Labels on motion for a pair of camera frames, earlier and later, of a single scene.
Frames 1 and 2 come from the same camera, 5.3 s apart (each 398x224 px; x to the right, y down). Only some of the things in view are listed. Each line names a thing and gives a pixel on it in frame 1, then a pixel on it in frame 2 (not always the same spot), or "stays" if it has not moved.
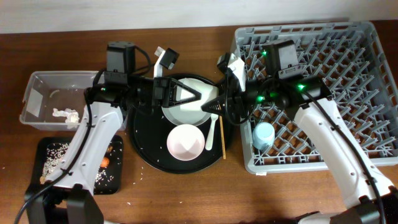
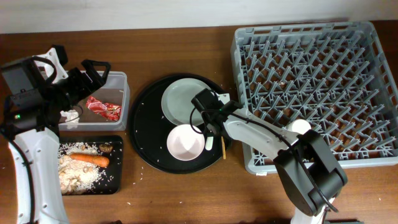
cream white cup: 208,93 to 300,126
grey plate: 189,118 stays
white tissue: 72,116 stays
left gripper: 162,93 to 84,84
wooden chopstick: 222,139 stays
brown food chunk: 110,148 stays
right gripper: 231,104 to 208,129
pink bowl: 185,142 stays
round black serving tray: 148,130 stays
